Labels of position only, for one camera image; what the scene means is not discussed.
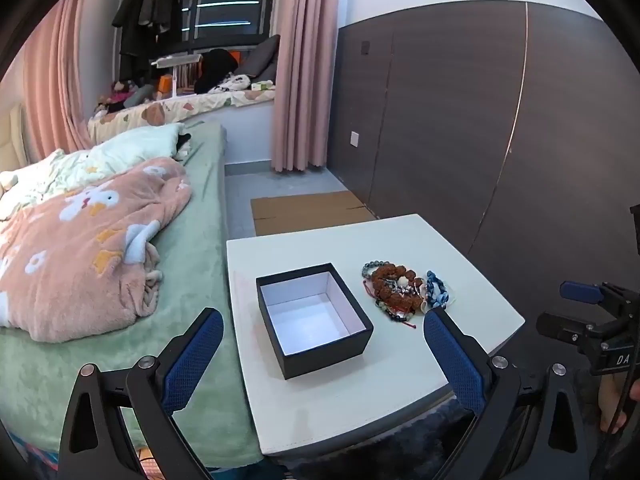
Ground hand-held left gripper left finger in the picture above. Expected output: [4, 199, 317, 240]
[59, 307, 225, 480]

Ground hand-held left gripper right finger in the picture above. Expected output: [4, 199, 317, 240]
[422, 307, 596, 480]

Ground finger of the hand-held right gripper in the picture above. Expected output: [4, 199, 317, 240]
[559, 280, 640, 312]
[537, 312, 602, 349]

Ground blue braided bracelet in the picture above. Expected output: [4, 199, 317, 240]
[425, 270, 452, 310]

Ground brown bead bracelet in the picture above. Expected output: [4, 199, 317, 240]
[370, 264, 426, 307]

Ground red string bracelet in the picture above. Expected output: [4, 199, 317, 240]
[364, 280, 418, 331]

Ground black jewelry box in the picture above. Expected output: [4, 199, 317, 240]
[256, 262, 375, 381]

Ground person's right hand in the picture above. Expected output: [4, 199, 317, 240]
[597, 372, 640, 436]

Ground bed with green sheet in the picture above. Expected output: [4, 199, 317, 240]
[0, 121, 266, 468]

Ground pink printed blanket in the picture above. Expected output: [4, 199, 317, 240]
[0, 156, 193, 343]

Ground flat cardboard sheet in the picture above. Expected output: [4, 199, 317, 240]
[250, 191, 377, 237]

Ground light green quilt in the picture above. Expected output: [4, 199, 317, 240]
[0, 122, 187, 221]

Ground floral window seat cushion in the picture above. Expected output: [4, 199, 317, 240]
[87, 87, 277, 143]

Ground pile of plush toys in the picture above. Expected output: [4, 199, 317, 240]
[95, 80, 151, 113]

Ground white desk lamp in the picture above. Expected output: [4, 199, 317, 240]
[150, 55, 201, 98]

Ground black clothing pile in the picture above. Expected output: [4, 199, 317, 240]
[194, 49, 241, 95]

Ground pink curtain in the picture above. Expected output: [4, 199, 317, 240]
[22, 0, 101, 161]
[270, 0, 342, 173]

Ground grey pillow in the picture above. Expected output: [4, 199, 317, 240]
[235, 35, 281, 81]

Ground hanging dark clothes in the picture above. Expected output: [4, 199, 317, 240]
[111, 0, 185, 81]

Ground window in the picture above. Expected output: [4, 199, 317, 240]
[170, 0, 278, 56]

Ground grey bead bracelet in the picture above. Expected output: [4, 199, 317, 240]
[362, 260, 397, 282]

